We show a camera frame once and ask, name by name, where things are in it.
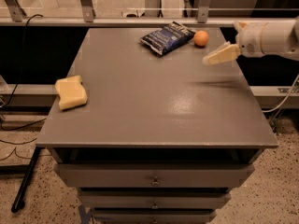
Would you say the blue chip bag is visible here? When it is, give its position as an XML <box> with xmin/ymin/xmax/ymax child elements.
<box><xmin>140</xmin><ymin>21</ymin><xmax>195</xmax><ymax>56</ymax></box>

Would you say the yellow sponge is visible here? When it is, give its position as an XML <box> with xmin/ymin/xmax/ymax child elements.
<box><xmin>55</xmin><ymin>76</ymin><xmax>88</xmax><ymax>110</ymax></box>

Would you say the bottom grey drawer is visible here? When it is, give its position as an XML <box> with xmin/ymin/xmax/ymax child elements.
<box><xmin>93</xmin><ymin>209</ymin><xmax>216</xmax><ymax>224</ymax></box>

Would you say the black metal leg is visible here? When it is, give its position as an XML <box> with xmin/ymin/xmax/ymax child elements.
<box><xmin>11</xmin><ymin>147</ymin><xmax>42</xmax><ymax>213</ymax></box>

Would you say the grey drawer cabinet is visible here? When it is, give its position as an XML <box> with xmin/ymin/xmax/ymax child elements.
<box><xmin>36</xmin><ymin>27</ymin><xmax>279</xmax><ymax>224</ymax></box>

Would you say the grey metal rail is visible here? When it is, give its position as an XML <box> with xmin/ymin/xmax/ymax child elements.
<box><xmin>0</xmin><ymin>16</ymin><xmax>297</xmax><ymax>29</ymax></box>

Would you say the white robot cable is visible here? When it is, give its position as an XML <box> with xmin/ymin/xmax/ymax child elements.
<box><xmin>263</xmin><ymin>75</ymin><xmax>299</xmax><ymax>114</ymax></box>

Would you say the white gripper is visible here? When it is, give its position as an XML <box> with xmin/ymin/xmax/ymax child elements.
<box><xmin>203</xmin><ymin>21</ymin><xmax>264</xmax><ymax>65</ymax></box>

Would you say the middle grey drawer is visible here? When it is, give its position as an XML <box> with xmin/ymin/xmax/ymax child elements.
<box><xmin>78</xmin><ymin>190</ymin><xmax>231</xmax><ymax>209</ymax></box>

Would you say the metal bracket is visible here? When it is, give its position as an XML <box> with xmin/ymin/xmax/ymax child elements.
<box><xmin>197</xmin><ymin>0</ymin><xmax>211</xmax><ymax>23</ymax></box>
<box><xmin>5</xmin><ymin>0</ymin><xmax>27</xmax><ymax>22</ymax></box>
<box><xmin>80</xmin><ymin>0</ymin><xmax>96</xmax><ymax>22</ymax></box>

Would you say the orange fruit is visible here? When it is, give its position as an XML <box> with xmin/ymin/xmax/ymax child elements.
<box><xmin>193</xmin><ymin>31</ymin><xmax>209</xmax><ymax>47</ymax></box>

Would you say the top grey drawer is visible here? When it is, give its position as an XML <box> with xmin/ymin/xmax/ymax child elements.
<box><xmin>54</xmin><ymin>163</ymin><xmax>254</xmax><ymax>188</ymax></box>

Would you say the left metal bracket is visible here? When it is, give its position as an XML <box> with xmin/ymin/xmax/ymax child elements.
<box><xmin>5</xmin><ymin>0</ymin><xmax>27</xmax><ymax>22</ymax></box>

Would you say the black cable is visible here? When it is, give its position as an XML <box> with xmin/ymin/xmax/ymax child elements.
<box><xmin>0</xmin><ymin>13</ymin><xmax>49</xmax><ymax>161</ymax></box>

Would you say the grey drawer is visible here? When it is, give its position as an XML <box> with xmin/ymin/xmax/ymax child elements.
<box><xmin>93</xmin><ymin>209</ymin><xmax>216</xmax><ymax>224</ymax></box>
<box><xmin>54</xmin><ymin>163</ymin><xmax>254</xmax><ymax>188</ymax></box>
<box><xmin>78</xmin><ymin>190</ymin><xmax>231</xmax><ymax>209</ymax></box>

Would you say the right metal bracket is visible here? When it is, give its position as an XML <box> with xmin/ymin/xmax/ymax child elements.
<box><xmin>197</xmin><ymin>0</ymin><xmax>211</xmax><ymax>23</ymax></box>

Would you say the middle metal bracket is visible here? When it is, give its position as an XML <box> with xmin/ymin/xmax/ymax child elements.
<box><xmin>80</xmin><ymin>0</ymin><xmax>96</xmax><ymax>22</ymax></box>

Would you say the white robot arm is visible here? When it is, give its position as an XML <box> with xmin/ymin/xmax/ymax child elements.
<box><xmin>203</xmin><ymin>18</ymin><xmax>299</xmax><ymax>65</ymax></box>

